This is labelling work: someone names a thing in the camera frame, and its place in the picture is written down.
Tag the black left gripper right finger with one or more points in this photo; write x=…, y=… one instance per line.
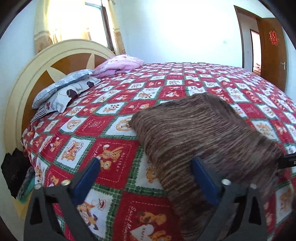
x=230, y=199

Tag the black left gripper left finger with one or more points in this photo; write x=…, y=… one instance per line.
x=41, y=222

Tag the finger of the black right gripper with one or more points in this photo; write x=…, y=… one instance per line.
x=287, y=161

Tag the brown striped knit sweater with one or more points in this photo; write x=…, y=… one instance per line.
x=204, y=126

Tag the black bedside items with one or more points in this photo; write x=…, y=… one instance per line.
x=19, y=175

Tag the red patchwork bear quilt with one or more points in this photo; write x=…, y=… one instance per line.
x=127, y=201

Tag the brown wooden door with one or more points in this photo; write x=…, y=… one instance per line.
x=272, y=56

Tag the white black-dotted pillow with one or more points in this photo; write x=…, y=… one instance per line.
x=59, y=100

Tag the red paper door decoration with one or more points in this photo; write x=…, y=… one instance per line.
x=273, y=38

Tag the grey patterned pillow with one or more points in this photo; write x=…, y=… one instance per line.
x=46, y=93

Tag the cream and brown headboard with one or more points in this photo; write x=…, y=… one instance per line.
x=48, y=66

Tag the pink folded blanket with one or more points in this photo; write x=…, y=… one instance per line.
x=117, y=64

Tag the silver door handle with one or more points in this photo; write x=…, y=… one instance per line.
x=284, y=65

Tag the window with dark frame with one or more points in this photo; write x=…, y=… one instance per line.
x=98, y=24

